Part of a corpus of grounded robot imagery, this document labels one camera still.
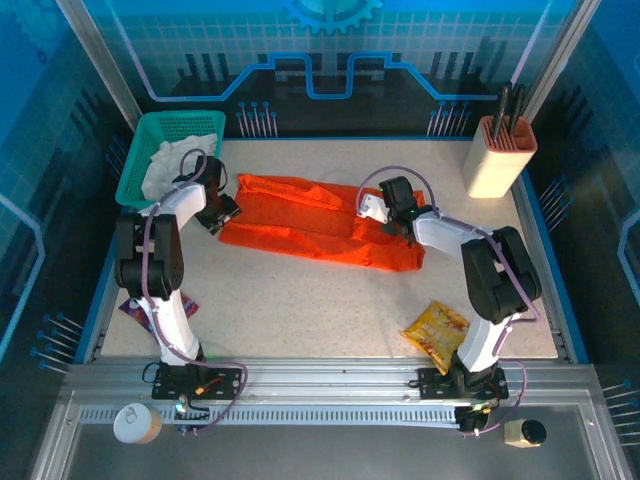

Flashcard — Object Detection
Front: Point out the slotted grey cable duct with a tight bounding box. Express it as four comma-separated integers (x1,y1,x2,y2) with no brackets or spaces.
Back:
78,405,461,427

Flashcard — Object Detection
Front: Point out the black handled knife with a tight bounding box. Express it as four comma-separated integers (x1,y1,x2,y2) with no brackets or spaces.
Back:
492,82,511,141
507,84,527,139

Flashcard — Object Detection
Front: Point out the beige knife block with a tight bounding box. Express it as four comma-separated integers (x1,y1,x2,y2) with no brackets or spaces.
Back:
460,115,539,200

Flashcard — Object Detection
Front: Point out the small jar with black lid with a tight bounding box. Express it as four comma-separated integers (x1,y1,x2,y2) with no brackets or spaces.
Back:
503,418,547,447

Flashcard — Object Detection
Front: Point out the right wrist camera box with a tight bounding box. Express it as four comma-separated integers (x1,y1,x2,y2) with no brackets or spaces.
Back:
355,192,390,224

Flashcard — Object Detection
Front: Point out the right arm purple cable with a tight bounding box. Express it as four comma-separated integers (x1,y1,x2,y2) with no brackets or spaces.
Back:
354,166,542,436

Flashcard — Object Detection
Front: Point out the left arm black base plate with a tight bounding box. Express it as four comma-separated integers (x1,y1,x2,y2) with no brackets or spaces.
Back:
151,367,246,401

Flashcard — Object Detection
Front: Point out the aluminium frame post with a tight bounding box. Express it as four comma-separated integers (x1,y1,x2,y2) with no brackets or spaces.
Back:
524,0,601,121
54,0,146,119

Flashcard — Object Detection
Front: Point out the green plastic basket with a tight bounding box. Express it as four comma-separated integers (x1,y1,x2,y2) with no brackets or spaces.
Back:
115,109,227,216

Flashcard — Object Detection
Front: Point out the white t-shirt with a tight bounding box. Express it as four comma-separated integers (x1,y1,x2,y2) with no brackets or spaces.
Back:
141,132,219,199

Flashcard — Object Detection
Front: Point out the purple snack packet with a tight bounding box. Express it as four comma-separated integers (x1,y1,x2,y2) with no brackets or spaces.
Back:
118,292,201,334

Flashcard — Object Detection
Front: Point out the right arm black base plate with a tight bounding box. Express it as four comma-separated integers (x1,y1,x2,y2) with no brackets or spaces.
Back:
417,367,510,401

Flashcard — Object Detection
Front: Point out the yellow snack bag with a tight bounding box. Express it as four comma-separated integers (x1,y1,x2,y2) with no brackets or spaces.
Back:
402,299,471,376

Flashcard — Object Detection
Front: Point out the aluminium mounting rail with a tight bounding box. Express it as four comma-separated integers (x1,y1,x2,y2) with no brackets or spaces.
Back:
64,357,599,401

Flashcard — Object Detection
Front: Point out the tin can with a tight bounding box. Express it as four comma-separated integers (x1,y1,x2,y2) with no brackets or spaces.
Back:
112,403,164,445

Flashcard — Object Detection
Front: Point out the orange t-shirt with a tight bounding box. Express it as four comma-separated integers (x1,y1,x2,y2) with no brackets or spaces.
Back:
218,173,427,273

